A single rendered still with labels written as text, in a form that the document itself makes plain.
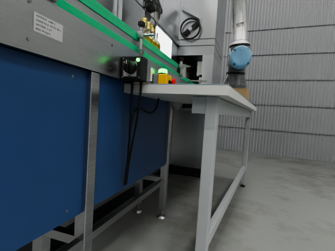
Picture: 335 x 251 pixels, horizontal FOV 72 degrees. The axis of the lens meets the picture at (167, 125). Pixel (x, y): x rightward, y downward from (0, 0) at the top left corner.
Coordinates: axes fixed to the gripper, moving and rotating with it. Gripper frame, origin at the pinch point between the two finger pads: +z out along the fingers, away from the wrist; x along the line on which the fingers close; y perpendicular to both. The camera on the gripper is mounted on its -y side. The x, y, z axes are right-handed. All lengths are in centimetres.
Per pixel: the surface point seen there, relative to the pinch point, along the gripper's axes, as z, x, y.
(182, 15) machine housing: -48, -13, -100
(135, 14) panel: -8.2, -11.9, -0.6
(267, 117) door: 49, 92, -326
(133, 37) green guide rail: 22, 14, 48
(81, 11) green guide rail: 25, 14, 78
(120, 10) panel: -4.0, -13.0, 15.3
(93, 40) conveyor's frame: 32, 16, 75
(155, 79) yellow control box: 36, 17, 31
